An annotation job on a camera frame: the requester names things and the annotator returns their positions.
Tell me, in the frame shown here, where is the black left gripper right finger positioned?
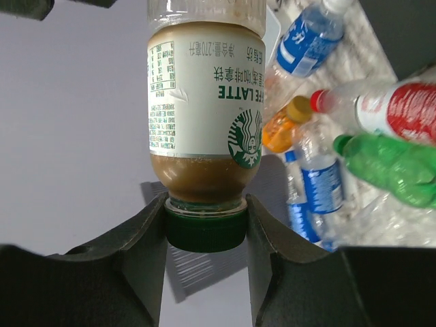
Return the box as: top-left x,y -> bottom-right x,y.
247,196 -> 435,326

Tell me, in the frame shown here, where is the red label clear bottle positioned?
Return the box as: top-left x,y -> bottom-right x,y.
311,79 -> 435,145

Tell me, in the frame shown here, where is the Starbucks latte bottle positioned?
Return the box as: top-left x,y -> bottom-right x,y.
147,1 -> 266,253

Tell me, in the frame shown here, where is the small orange juice bottle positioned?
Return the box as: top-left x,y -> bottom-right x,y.
262,95 -> 313,153

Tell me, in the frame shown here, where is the Pepsi bottle near left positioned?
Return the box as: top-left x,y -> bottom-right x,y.
284,129 -> 347,251

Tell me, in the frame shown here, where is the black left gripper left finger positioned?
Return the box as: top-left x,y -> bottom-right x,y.
1,194 -> 168,326

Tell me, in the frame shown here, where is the blue label water bottle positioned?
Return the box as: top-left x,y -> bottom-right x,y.
265,0 -> 353,88

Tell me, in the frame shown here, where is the green plastic bottle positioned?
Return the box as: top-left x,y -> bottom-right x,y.
333,134 -> 435,209

